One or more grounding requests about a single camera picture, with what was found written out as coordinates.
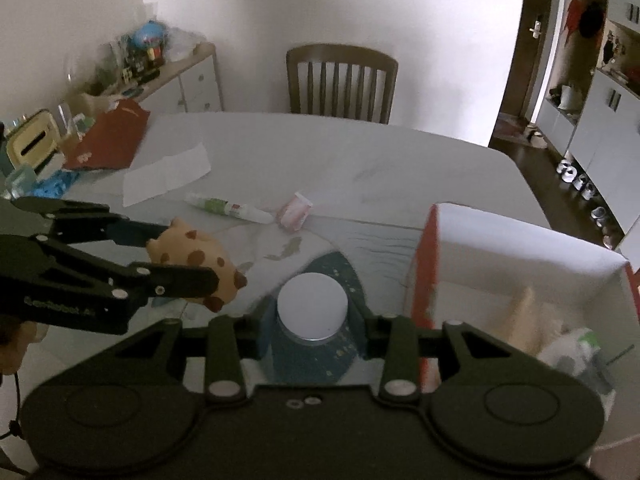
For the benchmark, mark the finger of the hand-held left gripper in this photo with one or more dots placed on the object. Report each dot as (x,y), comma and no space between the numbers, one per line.
(175,282)
(100,225)

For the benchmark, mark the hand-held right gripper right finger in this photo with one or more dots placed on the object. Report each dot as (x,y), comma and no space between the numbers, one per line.
(372,337)

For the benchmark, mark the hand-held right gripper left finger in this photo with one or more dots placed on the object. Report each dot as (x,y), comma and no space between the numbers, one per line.
(252,332)

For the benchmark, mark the tan spotted toy animal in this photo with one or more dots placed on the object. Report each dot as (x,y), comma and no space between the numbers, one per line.
(200,245)

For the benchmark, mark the dark blue jar white lid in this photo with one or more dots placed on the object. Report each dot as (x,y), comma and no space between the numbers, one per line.
(312,305)

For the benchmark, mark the white cardboard box red edges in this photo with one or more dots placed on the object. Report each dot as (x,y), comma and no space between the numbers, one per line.
(525,260)

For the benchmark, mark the person's left hand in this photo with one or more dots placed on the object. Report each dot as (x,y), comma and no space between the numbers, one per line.
(15,345)

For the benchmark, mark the blue cloth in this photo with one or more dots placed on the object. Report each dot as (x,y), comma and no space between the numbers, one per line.
(55,185)

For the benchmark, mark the white paper sheet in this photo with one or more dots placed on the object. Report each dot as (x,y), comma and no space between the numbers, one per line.
(165,175)

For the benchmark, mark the red bag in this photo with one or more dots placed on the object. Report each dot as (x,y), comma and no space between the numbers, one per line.
(107,137)

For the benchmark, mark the white green tube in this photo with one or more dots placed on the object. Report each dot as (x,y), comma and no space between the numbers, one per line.
(225,207)

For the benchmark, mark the cream tissue box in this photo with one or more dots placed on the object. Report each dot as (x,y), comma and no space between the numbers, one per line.
(35,140)

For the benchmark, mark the small pink box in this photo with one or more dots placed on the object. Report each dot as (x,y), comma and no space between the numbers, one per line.
(295,211)

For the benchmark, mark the cluster of small bottles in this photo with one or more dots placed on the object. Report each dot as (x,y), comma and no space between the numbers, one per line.
(142,62)

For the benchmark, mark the white side cabinet wooden top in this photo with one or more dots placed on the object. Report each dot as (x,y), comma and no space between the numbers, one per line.
(195,85)

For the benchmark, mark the blue globe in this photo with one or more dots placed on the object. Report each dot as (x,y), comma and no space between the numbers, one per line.
(149,35)

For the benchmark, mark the white plastic bag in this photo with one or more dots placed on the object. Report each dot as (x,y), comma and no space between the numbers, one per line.
(185,44)

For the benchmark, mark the white green packet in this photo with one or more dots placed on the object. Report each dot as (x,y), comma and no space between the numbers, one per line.
(575,357)

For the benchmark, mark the thin black stick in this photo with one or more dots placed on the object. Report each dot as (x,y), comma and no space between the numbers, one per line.
(620,355)

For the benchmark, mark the brown doormat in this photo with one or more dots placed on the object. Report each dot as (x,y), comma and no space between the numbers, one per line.
(512,127)

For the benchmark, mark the brown wooden slatted chair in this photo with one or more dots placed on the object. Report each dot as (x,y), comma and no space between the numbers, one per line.
(342,82)

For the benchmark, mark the row of shoes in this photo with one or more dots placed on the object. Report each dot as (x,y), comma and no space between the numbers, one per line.
(582,185)

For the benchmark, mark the pair of slippers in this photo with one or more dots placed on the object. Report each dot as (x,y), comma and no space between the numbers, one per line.
(535,134)

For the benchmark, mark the white bag in cabinet niche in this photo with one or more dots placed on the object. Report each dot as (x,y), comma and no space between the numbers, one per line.
(571,97)

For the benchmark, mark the brown door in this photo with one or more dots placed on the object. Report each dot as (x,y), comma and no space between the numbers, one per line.
(532,35)

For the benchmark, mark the red hanging decoration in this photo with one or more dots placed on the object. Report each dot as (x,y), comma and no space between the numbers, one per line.
(573,17)

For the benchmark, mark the black hat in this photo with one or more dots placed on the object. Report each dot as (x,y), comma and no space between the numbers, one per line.
(592,20)

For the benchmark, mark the white wall cabinet unit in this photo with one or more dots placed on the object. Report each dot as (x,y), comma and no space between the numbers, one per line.
(610,125)

